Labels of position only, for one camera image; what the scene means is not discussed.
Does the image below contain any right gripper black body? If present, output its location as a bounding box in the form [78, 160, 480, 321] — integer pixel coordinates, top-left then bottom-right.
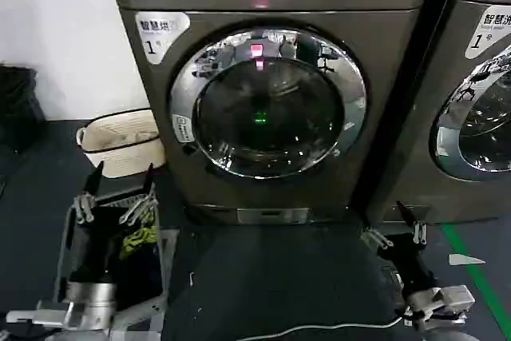
[376, 232, 438, 295]

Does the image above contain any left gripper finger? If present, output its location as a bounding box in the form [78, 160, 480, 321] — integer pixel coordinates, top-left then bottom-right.
[118, 162, 156, 226]
[73, 161, 106, 226]

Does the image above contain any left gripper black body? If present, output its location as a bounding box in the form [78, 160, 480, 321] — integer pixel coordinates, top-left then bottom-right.
[66, 206, 129, 285]

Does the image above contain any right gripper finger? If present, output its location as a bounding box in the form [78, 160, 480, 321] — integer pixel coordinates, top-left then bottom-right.
[360, 226, 394, 250]
[396, 200, 429, 244]

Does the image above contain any green crumpled garment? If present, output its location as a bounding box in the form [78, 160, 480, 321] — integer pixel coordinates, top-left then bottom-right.
[119, 226, 159, 261]

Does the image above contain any white paper scrap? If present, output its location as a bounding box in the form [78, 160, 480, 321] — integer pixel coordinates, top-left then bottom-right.
[448, 252, 486, 267]

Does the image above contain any white laundry basket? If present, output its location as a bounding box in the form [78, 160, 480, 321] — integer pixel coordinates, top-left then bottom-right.
[76, 108, 167, 179]

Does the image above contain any grey dryer with silver panel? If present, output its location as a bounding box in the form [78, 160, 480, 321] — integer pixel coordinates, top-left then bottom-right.
[382, 0, 511, 225]

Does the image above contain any green floor tape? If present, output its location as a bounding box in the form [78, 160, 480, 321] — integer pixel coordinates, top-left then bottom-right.
[440, 222, 511, 335]

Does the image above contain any black bag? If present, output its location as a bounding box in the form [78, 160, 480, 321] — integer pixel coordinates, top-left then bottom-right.
[0, 63, 51, 155]

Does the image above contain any black robot torso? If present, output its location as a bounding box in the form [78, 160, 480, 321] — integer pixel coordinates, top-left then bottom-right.
[160, 224, 405, 341]

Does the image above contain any chrome-rimmed round dryer door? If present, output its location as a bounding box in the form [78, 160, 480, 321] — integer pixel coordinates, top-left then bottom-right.
[428, 43, 511, 183]

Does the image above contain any round glass dryer door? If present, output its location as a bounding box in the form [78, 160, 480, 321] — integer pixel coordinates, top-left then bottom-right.
[167, 25, 368, 179]

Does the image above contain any grey wire frame basket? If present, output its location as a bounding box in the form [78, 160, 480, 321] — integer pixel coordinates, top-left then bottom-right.
[52, 188, 181, 320]

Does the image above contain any white cable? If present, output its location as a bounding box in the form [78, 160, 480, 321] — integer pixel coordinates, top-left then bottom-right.
[255, 311, 405, 339]

